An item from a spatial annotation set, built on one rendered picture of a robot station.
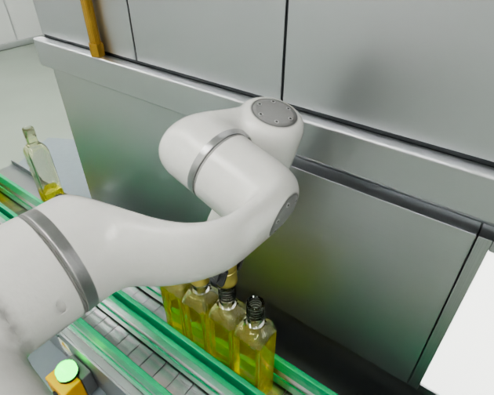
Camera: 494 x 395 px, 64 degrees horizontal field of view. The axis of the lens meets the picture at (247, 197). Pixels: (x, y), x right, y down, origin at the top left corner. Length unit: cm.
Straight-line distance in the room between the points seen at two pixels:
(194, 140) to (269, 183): 8
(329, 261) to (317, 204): 11
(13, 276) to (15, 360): 5
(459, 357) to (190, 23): 65
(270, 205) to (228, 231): 5
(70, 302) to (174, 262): 7
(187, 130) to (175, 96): 35
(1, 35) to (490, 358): 661
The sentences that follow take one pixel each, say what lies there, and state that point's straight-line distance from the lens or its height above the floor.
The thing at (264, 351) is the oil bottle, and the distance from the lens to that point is 69.
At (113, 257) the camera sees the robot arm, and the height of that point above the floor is 144.
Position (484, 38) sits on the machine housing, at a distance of 49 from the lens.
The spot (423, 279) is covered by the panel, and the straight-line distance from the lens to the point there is 61.
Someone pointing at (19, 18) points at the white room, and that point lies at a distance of 686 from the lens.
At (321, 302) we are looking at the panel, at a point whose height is 106.
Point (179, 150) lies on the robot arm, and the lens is 37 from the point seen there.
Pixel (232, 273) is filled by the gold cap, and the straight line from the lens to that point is 61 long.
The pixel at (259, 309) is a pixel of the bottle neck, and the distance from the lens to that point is 62.
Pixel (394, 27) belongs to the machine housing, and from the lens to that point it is 50.
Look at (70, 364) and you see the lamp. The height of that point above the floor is 85.
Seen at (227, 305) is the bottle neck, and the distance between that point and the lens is 67.
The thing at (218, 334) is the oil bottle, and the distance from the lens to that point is 72.
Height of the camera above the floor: 163
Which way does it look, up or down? 37 degrees down
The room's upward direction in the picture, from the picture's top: straight up
